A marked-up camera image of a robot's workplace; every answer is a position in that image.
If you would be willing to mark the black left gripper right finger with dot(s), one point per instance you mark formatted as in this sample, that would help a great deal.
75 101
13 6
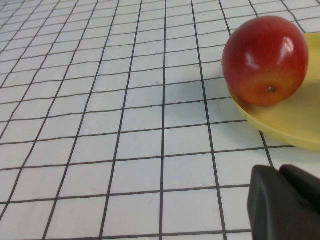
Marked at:
310 195

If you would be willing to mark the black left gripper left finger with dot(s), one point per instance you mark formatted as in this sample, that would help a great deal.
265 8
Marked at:
270 205

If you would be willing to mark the red apple without stem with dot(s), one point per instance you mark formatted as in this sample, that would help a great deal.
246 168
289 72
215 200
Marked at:
262 57

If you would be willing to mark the yellow round plastic plate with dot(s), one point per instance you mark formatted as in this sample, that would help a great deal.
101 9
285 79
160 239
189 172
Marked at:
287 120

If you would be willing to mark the white grid-pattern tablecloth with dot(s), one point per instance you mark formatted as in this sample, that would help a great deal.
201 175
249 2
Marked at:
100 112

